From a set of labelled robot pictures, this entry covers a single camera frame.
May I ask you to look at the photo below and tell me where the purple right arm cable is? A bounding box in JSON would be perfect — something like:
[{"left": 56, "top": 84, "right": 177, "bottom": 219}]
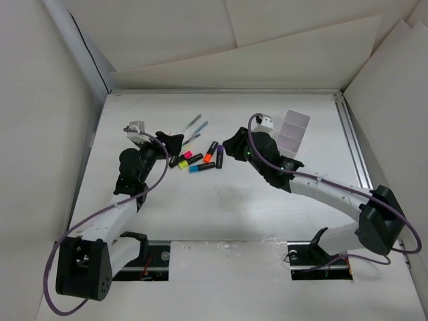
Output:
[{"left": 247, "top": 113, "right": 422, "bottom": 268}]

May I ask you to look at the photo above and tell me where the black gel pen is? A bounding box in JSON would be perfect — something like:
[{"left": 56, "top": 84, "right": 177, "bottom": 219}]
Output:
[{"left": 182, "top": 133, "right": 201, "bottom": 146}]

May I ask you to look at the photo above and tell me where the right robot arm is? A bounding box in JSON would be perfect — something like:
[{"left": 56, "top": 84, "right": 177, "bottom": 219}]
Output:
[{"left": 223, "top": 127, "right": 404, "bottom": 263}]

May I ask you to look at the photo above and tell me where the orange cap highlighter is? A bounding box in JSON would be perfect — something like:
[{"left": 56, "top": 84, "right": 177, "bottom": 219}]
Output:
[{"left": 203, "top": 141, "right": 218, "bottom": 163}]

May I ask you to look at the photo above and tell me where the purple cap highlighter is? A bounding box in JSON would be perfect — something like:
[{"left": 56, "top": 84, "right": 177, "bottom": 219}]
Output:
[{"left": 215, "top": 144, "right": 224, "bottom": 169}]

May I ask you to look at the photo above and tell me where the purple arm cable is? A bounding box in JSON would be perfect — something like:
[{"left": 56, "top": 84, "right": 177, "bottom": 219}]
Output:
[
  {"left": 247, "top": 113, "right": 422, "bottom": 268},
  {"left": 43, "top": 128, "right": 170, "bottom": 317}
]

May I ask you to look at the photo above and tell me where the light blue pen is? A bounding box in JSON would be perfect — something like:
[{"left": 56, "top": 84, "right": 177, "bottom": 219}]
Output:
[{"left": 189, "top": 121, "right": 209, "bottom": 138}]

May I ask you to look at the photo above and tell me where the aluminium rail right side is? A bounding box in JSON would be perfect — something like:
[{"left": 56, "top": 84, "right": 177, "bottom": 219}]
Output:
[{"left": 333, "top": 91, "right": 372, "bottom": 189}]

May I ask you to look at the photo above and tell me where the blue cap highlighter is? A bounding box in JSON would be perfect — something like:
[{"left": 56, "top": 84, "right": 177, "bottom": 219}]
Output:
[{"left": 189, "top": 162, "right": 216, "bottom": 173}]

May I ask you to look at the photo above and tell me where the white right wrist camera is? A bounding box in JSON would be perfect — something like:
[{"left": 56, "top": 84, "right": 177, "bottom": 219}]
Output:
[{"left": 251, "top": 114, "right": 274, "bottom": 139}]

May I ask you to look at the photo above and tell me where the pink cap highlighter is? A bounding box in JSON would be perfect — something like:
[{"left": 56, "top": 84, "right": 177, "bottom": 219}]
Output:
[{"left": 169, "top": 151, "right": 193, "bottom": 168}]

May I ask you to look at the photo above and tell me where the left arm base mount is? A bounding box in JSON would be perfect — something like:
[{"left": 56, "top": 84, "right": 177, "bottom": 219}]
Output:
[{"left": 114, "top": 241, "right": 171, "bottom": 282}]

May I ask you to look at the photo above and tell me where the white compartment organizer box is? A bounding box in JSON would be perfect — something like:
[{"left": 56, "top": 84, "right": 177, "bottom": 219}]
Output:
[{"left": 276, "top": 110, "right": 310, "bottom": 158}]

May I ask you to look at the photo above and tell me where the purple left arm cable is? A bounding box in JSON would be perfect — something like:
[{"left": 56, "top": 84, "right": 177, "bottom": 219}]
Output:
[{"left": 43, "top": 128, "right": 170, "bottom": 317}]

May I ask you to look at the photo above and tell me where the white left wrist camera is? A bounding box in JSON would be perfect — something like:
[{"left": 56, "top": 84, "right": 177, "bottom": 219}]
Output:
[{"left": 123, "top": 120, "right": 146, "bottom": 144}]

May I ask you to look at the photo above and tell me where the grey green pen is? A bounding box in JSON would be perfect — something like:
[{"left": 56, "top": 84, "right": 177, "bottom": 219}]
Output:
[{"left": 183, "top": 114, "right": 202, "bottom": 132}]

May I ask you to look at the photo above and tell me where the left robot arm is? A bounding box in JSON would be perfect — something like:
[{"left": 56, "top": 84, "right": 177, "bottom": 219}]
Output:
[{"left": 56, "top": 126, "right": 184, "bottom": 301}]

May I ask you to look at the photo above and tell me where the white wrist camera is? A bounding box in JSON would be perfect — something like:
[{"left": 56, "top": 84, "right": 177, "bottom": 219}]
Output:
[
  {"left": 123, "top": 120, "right": 146, "bottom": 144},
  {"left": 251, "top": 114, "right": 274, "bottom": 139}
]

